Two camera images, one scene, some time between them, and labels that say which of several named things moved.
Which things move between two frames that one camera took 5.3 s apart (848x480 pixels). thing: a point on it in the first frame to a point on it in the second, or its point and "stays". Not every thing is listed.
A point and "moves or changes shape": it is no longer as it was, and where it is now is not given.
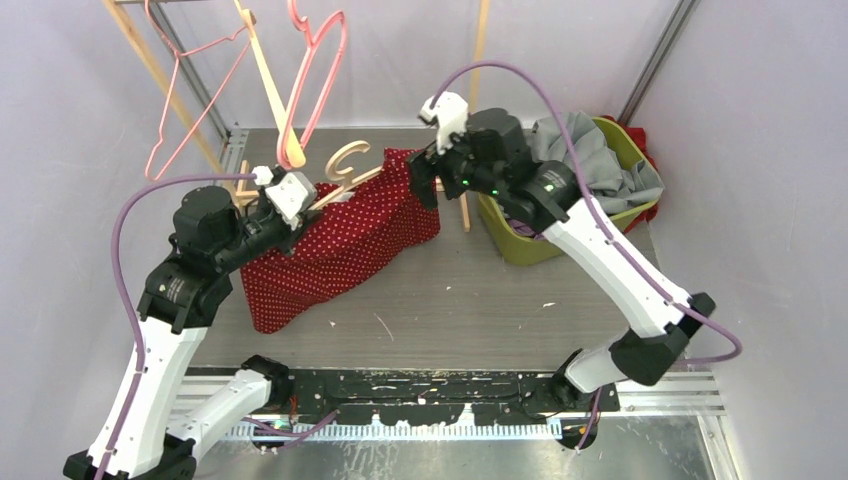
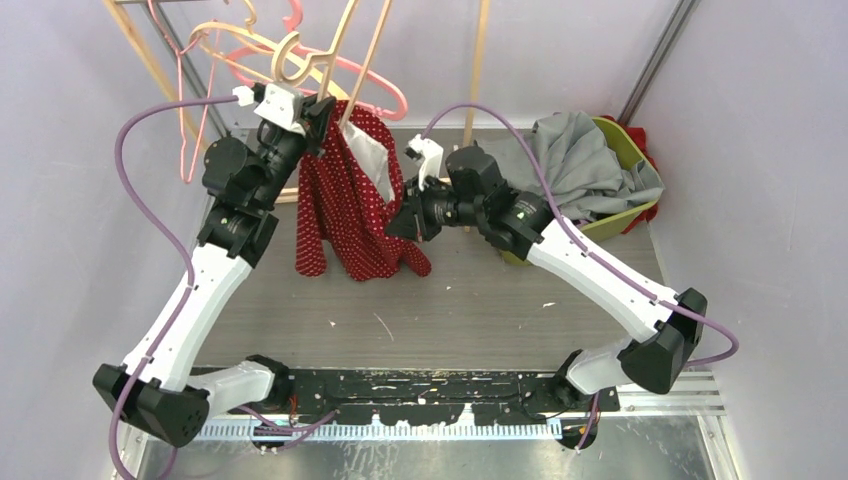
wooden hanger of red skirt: [346, 176] to [326, 60]
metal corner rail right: [658, 60] stays
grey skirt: [614, 185] stays
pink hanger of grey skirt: [287, 160] to [294, 41]
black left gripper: [290, 236] to [314, 111]
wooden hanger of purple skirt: [295, 151] moves or changes shape
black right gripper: [428, 164] to [412, 220]
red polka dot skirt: [343, 248] moves or changes shape
